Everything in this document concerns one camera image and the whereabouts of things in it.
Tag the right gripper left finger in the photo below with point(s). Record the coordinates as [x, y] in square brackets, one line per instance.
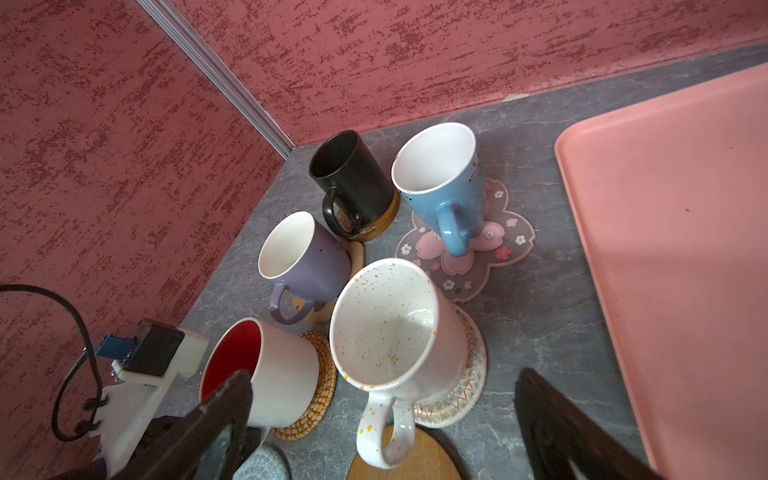
[211, 442]

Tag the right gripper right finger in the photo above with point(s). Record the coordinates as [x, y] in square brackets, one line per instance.
[559, 438]

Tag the grey round coaster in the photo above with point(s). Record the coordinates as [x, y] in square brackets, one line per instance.
[266, 463]

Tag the beige woven round coaster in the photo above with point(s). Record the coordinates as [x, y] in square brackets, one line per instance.
[455, 406]

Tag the red inside white mug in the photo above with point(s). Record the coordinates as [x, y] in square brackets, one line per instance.
[283, 371]

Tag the brown wooden round coaster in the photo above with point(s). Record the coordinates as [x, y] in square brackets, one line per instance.
[428, 460]

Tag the white mug back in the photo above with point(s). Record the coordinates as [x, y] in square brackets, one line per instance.
[394, 336]

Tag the pink flower coaster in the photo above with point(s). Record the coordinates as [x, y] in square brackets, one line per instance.
[506, 238]

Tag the purple mug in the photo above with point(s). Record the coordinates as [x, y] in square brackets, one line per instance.
[303, 257]

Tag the dark glossy brown coaster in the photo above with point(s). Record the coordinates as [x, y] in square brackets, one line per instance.
[374, 229]

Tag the blue mug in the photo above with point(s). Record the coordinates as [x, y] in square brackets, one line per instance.
[439, 174]

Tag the black mug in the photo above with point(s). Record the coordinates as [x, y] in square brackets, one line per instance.
[352, 180]

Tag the pink tray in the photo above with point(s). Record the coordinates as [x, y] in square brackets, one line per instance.
[670, 200]

